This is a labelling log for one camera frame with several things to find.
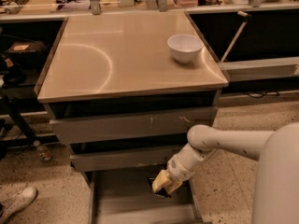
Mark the white sneaker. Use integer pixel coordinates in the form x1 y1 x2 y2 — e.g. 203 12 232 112
0 187 37 224

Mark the grey top drawer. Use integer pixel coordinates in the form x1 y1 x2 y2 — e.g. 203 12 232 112
50 106 218 144

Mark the open grey bottom drawer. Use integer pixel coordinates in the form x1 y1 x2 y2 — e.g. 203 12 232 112
88 165 211 224

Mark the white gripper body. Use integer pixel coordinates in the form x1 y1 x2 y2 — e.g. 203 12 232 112
167 160 194 182

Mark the plastic water bottle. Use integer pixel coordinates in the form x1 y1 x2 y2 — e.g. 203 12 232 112
34 140 52 162

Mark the grey middle drawer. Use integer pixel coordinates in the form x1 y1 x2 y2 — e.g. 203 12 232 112
70 145 183 172

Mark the white pole with black grip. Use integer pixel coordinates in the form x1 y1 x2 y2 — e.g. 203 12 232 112
221 10 251 63

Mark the white ceramic bowl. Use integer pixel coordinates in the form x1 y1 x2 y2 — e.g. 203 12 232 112
167 34 204 63

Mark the black rxbar chocolate wrapper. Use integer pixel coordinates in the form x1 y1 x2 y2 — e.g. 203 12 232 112
149 177 171 199

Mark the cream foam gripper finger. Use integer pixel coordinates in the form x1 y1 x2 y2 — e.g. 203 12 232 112
151 170 172 193
164 180 182 195

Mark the black bag with label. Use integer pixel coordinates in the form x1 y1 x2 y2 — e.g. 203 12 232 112
5 41 47 69

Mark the black stand leg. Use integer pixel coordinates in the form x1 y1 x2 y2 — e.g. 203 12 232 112
2 95 38 143

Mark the grey drawer cabinet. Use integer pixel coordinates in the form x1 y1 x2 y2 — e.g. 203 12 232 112
35 10 230 224

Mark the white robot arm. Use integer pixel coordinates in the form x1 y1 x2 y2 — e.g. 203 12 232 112
151 122 299 224

